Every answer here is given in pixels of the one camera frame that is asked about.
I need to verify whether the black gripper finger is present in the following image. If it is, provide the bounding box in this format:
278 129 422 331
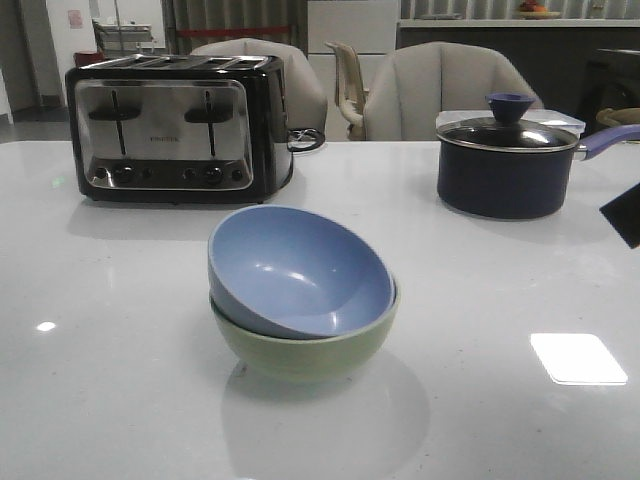
599 184 640 249

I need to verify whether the blue plastic bowl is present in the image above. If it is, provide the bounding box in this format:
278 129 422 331
208 205 395 340

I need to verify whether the green plastic bowl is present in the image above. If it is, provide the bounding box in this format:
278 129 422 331
209 289 401 383

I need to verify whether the wicker basket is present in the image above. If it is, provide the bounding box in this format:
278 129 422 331
596 107 640 131

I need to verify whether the dark blue saucepan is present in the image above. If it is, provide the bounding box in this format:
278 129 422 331
437 124 639 219

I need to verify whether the glass lid with blue knob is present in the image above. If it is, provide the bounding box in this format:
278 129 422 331
436 92 578 153

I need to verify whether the fruit bowl on counter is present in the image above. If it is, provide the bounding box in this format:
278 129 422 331
514 0 561 20

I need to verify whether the right beige upholstered chair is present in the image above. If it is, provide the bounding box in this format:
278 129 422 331
363 42 544 141

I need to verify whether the beige upholstered chair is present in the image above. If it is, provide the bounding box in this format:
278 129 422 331
190 38 328 134
363 42 544 141

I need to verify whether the beige office chair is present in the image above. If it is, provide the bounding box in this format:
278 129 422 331
325 41 368 141

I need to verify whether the white drawer cabinet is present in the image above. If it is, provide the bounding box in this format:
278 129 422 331
307 1 399 142

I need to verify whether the left beige upholstered chair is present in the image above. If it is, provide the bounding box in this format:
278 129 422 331
190 38 328 134

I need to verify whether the black and chrome toaster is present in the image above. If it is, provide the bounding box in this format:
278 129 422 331
65 54 293 203

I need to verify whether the metal trolley cart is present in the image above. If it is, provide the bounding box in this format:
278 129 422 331
92 19 154 55

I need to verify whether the black toaster power cable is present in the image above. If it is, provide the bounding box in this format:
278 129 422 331
286 127 327 153

